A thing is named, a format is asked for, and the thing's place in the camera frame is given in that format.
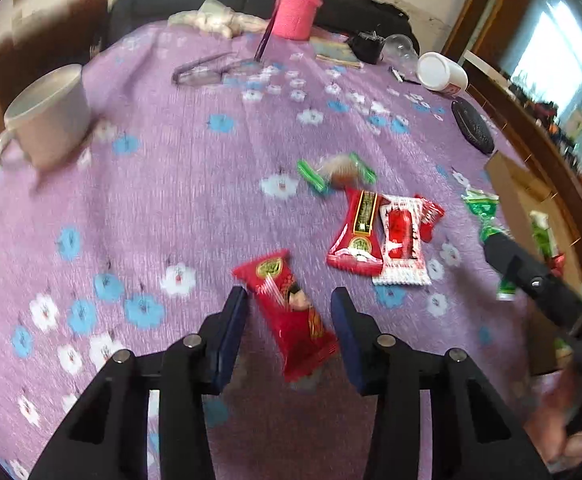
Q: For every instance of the white ceramic mug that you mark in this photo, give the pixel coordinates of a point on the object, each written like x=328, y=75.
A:
x=51, y=115

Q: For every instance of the purple pen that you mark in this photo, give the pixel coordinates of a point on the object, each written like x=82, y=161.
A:
x=262, y=45

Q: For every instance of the small black box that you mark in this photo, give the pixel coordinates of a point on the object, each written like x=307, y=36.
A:
x=368, y=49

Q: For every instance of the small metal clipper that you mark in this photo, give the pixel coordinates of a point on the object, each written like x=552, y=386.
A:
x=398, y=75

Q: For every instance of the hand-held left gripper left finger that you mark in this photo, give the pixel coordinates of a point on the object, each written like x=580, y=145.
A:
x=233, y=330

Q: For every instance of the purple floral tablecloth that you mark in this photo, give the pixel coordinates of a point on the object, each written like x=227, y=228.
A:
x=171, y=210

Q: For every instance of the white plastic jar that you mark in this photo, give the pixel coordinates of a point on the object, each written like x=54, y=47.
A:
x=438, y=72

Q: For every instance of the dark sofa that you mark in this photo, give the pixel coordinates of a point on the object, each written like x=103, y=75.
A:
x=136, y=15

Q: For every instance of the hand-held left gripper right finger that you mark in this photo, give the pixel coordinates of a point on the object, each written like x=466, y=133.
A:
x=346, y=330

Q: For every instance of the white red sausage packet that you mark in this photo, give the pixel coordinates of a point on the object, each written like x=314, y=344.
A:
x=401, y=240

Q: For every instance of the cardboard box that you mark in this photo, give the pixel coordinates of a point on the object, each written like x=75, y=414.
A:
x=511, y=185

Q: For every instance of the clear green candy wrapper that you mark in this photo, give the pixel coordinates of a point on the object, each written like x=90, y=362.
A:
x=483, y=210

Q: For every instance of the black oval case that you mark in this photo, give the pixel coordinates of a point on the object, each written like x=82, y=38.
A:
x=473, y=127

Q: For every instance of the pink knit sleeved bottle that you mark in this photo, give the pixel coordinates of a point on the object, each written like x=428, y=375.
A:
x=296, y=10

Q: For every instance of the dark framed eyeglasses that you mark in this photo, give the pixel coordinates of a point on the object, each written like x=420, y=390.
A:
x=196, y=77

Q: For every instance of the wooden glass cabinet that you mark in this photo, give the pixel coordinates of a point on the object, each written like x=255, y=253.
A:
x=551, y=35

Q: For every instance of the person's right hand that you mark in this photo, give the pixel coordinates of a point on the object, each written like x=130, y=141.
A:
x=553, y=420

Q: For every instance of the yellow green booklet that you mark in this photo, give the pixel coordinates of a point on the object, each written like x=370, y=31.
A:
x=338, y=52

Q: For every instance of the small red packet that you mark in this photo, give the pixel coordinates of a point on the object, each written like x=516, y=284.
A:
x=431, y=215

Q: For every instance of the brown candy green twist wrapper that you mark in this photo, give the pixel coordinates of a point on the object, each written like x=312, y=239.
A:
x=341, y=172

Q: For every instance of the brown upholstered chair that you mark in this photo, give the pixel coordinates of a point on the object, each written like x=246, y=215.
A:
x=36, y=45

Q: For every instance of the red snack packet gold label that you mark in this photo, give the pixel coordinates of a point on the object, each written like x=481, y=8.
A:
x=358, y=232
x=291, y=310

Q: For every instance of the white cloth gloves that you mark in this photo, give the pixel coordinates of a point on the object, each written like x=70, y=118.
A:
x=211, y=17

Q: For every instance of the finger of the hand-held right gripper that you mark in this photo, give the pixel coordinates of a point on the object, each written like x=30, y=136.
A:
x=508, y=257

